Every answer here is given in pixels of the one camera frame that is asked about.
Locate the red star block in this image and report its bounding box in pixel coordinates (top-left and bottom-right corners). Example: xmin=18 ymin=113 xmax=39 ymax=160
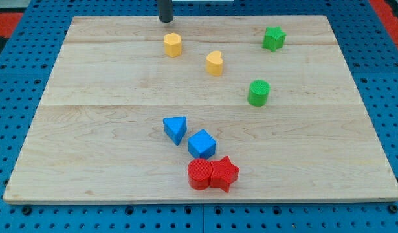
xmin=210 ymin=155 xmax=240 ymax=192

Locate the blue cube block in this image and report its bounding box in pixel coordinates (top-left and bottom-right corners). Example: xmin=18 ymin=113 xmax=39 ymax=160
xmin=188 ymin=129 xmax=216 ymax=159

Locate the red cylinder block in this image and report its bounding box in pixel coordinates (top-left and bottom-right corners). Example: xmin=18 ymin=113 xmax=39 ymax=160
xmin=187 ymin=158 xmax=213 ymax=190

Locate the green star block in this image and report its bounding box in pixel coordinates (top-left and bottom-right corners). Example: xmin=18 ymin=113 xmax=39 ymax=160
xmin=262 ymin=27 xmax=287 ymax=52

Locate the blue triangle block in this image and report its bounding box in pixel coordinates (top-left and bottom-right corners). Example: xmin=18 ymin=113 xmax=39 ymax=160
xmin=162 ymin=116 xmax=187 ymax=146

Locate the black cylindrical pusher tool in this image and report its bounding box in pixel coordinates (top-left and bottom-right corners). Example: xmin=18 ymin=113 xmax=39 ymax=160
xmin=157 ymin=0 xmax=173 ymax=23

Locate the yellow heart block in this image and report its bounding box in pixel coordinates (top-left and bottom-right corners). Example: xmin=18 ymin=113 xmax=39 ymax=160
xmin=206 ymin=50 xmax=224 ymax=76

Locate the green cylinder block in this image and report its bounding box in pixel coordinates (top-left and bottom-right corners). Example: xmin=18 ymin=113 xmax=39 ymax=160
xmin=247 ymin=80 xmax=271 ymax=107

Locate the light wooden board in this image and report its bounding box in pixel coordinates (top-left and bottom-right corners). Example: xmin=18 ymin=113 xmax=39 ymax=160
xmin=3 ymin=16 xmax=398 ymax=205

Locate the yellow hexagon block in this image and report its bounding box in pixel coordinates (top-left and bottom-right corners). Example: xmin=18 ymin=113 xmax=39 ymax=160
xmin=163 ymin=33 xmax=182 ymax=58

